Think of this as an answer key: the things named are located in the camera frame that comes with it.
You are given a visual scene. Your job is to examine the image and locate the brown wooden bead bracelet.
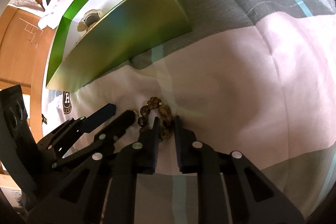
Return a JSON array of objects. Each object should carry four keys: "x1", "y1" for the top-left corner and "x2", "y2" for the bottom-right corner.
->
[{"x1": 137, "y1": 96, "x2": 176, "y2": 141}]

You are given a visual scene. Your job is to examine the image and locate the cream white wristwatch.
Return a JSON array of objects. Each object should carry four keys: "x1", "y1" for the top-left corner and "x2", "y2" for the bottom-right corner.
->
[{"x1": 77, "y1": 9, "x2": 103, "y2": 32}]

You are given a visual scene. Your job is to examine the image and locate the wooden wardrobe door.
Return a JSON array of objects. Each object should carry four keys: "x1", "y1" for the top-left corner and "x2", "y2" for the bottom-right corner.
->
[{"x1": 1, "y1": 6, "x2": 55, "y2": 142}]

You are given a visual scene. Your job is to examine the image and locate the pink grey patchwork bedsheet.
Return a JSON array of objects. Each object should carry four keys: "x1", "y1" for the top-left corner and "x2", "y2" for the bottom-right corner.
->
[{"x1": 43, "y1": 0, "x2": 335, "y2": 217}]

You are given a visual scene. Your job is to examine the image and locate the green cardboard box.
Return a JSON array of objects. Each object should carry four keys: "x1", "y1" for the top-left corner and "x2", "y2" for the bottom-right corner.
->
[{"x1": 46, "y1": 0, "x2": 192, "y2": 92}]

